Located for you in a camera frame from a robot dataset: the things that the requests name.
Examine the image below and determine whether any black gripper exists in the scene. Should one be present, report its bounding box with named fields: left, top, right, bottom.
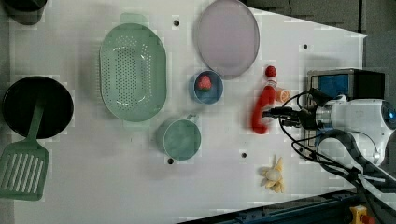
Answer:
left=262, top=106, right=318, bottom=130

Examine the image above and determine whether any red plush ketchup bottle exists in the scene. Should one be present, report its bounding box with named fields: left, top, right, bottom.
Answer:
left=250, top=77, right=277, bottom=134

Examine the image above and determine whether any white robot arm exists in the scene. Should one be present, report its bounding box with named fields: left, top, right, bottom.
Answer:
left=262, top=99, right=395, bottom=193

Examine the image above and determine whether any grey round plate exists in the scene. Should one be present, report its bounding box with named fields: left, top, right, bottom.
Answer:
left=196, top=0, right=260, bottom=79

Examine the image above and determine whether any orange slice toy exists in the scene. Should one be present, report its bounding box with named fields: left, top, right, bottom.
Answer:
left=276, top=88, right=290, bottom=103

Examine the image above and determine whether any red toy strawberry on table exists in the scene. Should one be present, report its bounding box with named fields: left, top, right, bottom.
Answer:
left=265, top=65, right=276, bottom=77

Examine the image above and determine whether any peeled banana toy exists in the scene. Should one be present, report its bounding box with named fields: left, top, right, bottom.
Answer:
left=261, top=157, right=285, bottom=193

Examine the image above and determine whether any small blue bowl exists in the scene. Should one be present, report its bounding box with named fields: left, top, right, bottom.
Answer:
left=189, top=70, right=223, bottom=105

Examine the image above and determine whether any silver toy toaster oven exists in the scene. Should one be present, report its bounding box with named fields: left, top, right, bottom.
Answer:
left=306, top=69, right=394, bottom=152

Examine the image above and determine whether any red strawberry in bowl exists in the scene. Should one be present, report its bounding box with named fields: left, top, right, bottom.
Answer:
left=197, top=75, right=212, bottom=91

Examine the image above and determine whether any green mug cup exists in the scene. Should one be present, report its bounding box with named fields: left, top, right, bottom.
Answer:
left=155, top=114, right=202, bottom=161

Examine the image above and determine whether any yellow red emergency button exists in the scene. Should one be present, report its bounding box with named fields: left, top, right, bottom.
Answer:
left=349, top=205, right=375, bottom=224

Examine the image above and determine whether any green perforated colander basket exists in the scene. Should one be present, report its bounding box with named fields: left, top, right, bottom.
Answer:
left=99, top=13, right=167, bottom=129

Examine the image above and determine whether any black round pan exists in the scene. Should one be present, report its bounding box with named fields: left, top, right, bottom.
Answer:
left=2, top=77, right=74, bottom=139

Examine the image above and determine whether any green slotted spatula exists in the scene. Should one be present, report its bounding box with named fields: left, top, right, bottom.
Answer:
left=0, top=104, right=50, bottom=201

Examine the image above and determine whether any dark grey cup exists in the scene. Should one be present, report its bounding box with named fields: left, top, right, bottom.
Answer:
left=3, top=0, right=48, bottom=25

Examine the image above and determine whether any blue metal rail frame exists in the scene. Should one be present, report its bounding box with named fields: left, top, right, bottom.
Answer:
left=177, top=190, right=360, bottom=224

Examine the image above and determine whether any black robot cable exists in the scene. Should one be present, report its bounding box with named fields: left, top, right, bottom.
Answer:
left=278, top=88, right=396, bottom=224

